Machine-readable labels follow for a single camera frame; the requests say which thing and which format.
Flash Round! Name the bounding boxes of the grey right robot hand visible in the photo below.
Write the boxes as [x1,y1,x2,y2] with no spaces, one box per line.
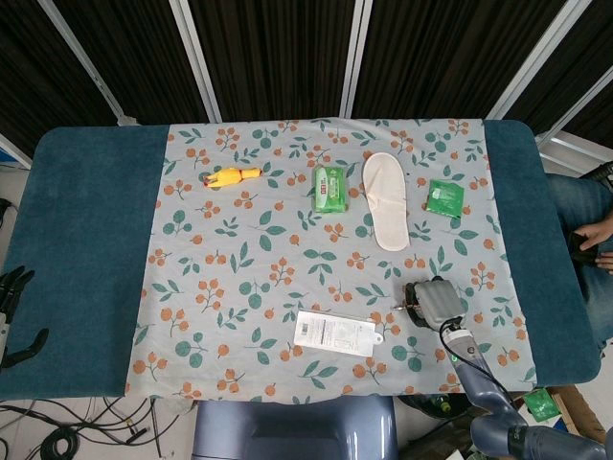
[400,275,466,332]

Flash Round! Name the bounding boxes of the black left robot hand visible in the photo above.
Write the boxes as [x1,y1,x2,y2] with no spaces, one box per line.
[0,266,51,371]

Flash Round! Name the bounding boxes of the bystander bare hand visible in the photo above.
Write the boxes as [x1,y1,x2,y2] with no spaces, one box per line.
[572,223,613,254]

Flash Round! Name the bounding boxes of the black phone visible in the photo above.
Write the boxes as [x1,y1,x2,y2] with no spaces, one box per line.
[568,232,602,264]

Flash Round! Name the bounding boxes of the bystander blue jeans leg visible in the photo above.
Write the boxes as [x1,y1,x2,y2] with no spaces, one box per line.
[545,172,613,347]

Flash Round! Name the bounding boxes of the teal fabric table cover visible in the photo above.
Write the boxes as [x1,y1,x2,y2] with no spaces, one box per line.
[0,118,602,400]

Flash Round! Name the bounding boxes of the green square sachet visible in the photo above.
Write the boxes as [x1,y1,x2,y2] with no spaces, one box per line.
[423,177,466,219]

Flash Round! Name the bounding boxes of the green bottle on floor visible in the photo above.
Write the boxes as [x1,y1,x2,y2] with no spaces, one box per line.
[428,393,454,417]

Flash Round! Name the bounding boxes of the white retail blister package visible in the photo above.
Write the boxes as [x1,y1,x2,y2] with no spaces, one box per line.
[292,309,385,358]

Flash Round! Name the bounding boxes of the beige disposable slipper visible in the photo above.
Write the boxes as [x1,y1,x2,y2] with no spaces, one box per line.
[360,151,412,252]

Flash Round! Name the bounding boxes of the green packet on floor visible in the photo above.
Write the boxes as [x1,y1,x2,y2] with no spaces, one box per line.
[522,388,559,423]

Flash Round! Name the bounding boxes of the green wet wipes pack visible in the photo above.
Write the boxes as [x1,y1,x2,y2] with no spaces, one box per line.
[310,164,350,216]

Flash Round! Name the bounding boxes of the floral printed tablecloth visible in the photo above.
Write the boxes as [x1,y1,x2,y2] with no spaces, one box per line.
[125,116,539,402]

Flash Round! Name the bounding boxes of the brown cardboard box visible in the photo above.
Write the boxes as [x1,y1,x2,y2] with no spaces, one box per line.
[545,384,613,445]

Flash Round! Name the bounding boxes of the blue-grey robot torso base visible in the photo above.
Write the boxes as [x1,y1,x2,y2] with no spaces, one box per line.
[193,396,399,460]

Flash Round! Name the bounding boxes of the yellow rubber chicken toy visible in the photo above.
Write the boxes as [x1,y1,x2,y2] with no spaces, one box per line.
[201,165,264,191]

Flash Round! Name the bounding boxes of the aluminium partition frame post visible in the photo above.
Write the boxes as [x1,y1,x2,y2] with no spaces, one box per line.
[534,66,613,167]
[39,0,141,127]
[484,0,583,121]
[169,0,224,124]
[340,0,374,119]

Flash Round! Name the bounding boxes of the black loose floor cables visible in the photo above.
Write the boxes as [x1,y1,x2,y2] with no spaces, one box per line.
[0,396,193,460]

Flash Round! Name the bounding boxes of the black coiled floor cable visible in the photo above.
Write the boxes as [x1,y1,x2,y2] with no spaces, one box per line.
[39,425,91,460]

